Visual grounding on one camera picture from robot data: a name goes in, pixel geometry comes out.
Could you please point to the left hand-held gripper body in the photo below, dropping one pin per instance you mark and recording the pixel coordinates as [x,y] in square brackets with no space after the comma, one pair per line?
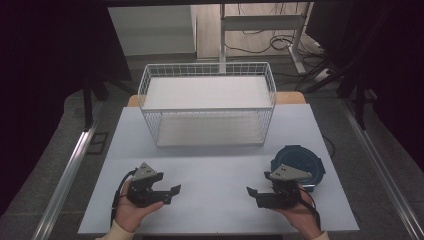
[144,186]

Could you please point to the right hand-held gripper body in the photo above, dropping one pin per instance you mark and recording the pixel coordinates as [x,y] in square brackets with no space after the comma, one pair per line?
[286,186]

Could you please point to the blue round container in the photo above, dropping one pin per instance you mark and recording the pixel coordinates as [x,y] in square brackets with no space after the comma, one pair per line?
[306,160]

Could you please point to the person's left hand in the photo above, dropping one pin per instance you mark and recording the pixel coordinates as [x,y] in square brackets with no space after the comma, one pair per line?
[133,213]

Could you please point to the person's right hand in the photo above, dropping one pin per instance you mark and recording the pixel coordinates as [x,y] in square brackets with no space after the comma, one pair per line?
[301,216]

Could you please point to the pale blue table mat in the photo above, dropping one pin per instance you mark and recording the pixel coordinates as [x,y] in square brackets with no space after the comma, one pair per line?
[213,186]

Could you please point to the black metal stand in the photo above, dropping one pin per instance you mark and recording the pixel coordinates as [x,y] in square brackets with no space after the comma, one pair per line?
[88,103]
[359,100]

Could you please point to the white power strip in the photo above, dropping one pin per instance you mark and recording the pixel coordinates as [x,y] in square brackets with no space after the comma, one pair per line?
[322,75]

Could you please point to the dark curtain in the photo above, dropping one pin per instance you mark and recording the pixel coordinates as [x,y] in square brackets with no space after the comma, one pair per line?
[393,66]
[50,66]

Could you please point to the pale grey panel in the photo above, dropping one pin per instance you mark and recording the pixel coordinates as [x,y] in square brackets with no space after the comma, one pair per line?
[151,30]

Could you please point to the black floor frame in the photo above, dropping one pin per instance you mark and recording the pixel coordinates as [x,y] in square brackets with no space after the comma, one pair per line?
[97,143]

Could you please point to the metal floor rail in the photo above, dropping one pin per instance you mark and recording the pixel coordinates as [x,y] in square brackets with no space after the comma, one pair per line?
[383,173]
[66,180]

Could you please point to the white desk frame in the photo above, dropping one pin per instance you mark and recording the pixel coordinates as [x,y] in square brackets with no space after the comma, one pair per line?
[260,22]

